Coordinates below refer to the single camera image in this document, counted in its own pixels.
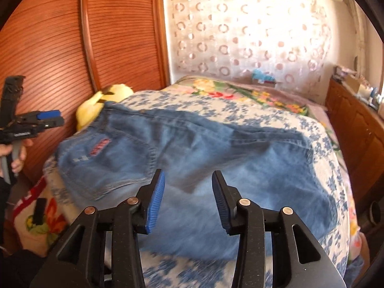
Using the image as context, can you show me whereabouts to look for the blue denim jeans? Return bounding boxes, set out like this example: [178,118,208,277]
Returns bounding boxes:
[55,104,337,260]

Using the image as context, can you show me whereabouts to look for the person's left hand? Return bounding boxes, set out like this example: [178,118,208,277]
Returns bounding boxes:
[0,138,35,178]

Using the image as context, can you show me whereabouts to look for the yellow Pikachu plush toy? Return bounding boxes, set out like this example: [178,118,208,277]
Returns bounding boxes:
[76,84,134,131]

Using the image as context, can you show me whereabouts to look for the wooden louvered wardrobe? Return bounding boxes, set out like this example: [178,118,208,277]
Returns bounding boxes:
[1,0,169,182]

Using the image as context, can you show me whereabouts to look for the colourful floral bed sheet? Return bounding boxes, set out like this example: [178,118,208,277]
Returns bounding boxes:
[170,76,365,264]

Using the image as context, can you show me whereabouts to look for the cardboard box with teal cloth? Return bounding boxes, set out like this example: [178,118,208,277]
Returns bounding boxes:
[251,69,276,88]

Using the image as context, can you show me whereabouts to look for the wooden side cabinet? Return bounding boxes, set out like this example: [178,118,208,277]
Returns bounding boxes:
[325,79,383,213]

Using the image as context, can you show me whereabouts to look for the circle patterned sheer curtain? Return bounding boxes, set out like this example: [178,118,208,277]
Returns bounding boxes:
[166,0,333,100]

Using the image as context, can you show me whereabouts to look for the cardboard box on cabinet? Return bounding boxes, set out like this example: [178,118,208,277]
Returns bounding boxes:
[344,75,364,94]

